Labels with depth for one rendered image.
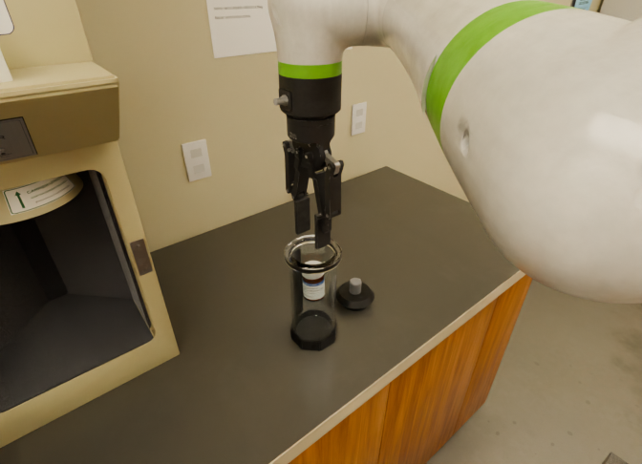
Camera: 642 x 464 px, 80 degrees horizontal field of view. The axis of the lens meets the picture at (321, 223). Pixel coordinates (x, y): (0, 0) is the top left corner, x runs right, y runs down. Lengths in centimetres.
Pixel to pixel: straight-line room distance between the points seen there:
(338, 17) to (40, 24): 35
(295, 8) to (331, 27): 5
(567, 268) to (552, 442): 186
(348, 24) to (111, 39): 64
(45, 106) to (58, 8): 14
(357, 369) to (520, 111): 69
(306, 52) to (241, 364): 60
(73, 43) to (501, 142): 52
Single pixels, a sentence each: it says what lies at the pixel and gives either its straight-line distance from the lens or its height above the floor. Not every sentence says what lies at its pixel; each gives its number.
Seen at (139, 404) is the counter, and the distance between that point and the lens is 85.
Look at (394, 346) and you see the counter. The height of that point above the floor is 94.
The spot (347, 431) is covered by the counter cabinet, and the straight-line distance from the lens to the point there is 95.
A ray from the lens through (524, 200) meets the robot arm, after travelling 18.
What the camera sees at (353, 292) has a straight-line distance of 91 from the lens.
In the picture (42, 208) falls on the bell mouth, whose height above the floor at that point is 132.
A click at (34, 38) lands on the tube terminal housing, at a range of 60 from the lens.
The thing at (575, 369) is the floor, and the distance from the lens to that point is 235.
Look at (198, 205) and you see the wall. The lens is 123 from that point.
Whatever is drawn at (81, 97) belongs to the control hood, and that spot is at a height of 149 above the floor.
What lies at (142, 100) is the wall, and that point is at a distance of 109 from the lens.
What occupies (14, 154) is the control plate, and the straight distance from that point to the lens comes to 58.
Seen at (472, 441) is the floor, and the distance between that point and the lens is 192.
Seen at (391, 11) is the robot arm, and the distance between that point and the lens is 49.
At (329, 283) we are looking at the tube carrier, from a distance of 73.
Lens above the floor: 160
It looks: 32 degrees down
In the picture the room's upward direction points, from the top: straight up
